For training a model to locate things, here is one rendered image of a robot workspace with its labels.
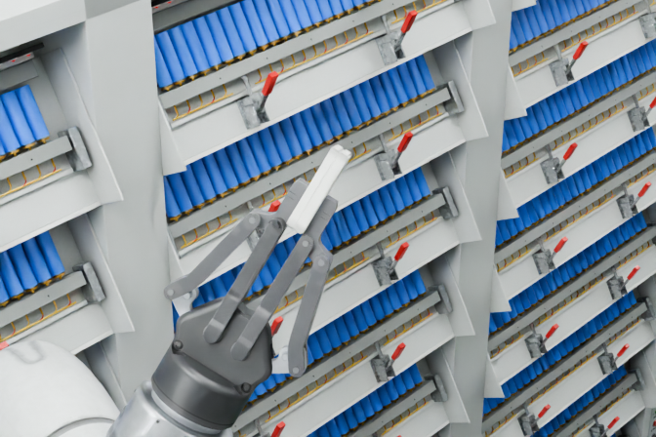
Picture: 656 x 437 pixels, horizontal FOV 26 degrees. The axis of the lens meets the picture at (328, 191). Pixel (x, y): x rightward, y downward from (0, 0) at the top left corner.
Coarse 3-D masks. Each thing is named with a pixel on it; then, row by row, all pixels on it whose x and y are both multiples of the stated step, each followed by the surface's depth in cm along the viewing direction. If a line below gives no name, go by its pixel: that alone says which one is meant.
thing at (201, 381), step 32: (192, 320) 110; (192, 352) 111; (224, 352) 110; (256, 352) 110; (160, 384) 110; (192, 384) 108; (224, 384) 109; (256, 384) 111; (192, 416) 109; (224, 416) 110
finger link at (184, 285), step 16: (240, 224) 109; (256, 224) 109; (224, 240) 109; (240, 240) 109; (208, 256) 109; (224, 256) 109; (192, 272) 110; (208, 272) 110; (176, 288) 110; (192, 288) 110
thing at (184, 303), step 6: (186, 294) 110; (192, 294) 111; (198, 294) 112; (174, 300) 111; (180, 300) 111; (186, 300) 111; (192, 300) 111; (180, 306) 111; (186, 306) 111; (180, 312) 111
